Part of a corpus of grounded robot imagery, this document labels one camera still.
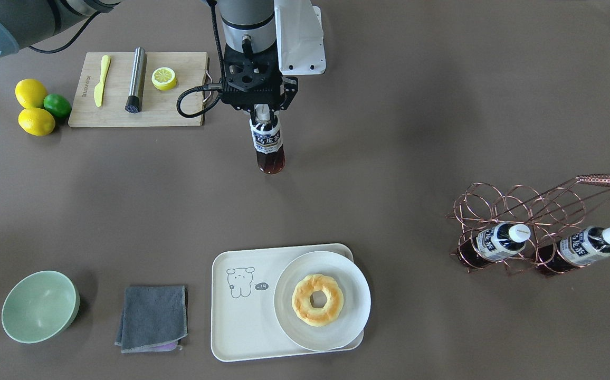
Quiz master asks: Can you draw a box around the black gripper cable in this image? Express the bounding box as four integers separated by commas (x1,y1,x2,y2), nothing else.
176,0,227,118

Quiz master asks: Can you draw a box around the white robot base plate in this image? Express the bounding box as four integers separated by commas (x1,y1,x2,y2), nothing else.
274,1,327,75

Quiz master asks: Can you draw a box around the glazed donut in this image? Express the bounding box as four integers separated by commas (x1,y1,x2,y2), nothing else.
291,273,345,327

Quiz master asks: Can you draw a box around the tea bottle taken from rack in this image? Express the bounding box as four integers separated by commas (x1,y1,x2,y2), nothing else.
249,104,285,175

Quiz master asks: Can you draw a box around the green lime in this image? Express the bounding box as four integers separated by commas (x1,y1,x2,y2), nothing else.
43,93,72,119

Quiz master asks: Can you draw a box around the green bowl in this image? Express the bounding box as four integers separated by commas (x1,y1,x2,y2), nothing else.
1,270,80,344

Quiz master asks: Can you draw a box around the copper wire bottle rack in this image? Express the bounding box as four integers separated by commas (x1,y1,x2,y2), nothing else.
448,174,610,274

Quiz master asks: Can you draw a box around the yellow lemon lower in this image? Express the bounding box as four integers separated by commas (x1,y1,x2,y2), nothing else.
18,108,56,136

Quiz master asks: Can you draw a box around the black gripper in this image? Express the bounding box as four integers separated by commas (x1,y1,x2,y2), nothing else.
220,51,299,125

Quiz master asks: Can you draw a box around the yellow lemon upper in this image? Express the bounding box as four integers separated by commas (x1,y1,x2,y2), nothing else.
15,79,49,109

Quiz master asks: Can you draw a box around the tea bottle rear rack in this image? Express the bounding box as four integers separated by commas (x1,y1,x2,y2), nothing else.
536,226,610,277

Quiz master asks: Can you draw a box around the yellow lemon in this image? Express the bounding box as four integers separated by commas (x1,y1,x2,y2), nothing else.
18,108,56,136
15,79,49,109

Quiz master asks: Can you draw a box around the half lemon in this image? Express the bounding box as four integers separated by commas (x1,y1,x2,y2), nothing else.
151,66,178,91

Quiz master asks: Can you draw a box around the tea bottle rack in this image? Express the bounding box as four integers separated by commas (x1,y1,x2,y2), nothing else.
455,222,531,269
536,226,610,277

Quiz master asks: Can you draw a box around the cream rabbit tray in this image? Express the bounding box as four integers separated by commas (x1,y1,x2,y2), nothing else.
211,243,363,362

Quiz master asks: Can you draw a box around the tea bottle front rack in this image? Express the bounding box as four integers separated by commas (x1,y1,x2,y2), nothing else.
455,222,531,269

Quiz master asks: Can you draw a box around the yellow plastic knife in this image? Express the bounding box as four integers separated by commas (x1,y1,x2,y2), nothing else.
93,54,112,108

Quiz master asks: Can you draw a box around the white round plate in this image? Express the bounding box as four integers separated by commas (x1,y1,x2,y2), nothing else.
274,251,371,352

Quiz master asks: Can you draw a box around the grey folded cloth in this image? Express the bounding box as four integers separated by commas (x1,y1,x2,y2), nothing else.
115,284,188,354

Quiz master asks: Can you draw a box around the bamboo cutting board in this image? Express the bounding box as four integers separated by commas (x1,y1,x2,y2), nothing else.
68,51,209,128

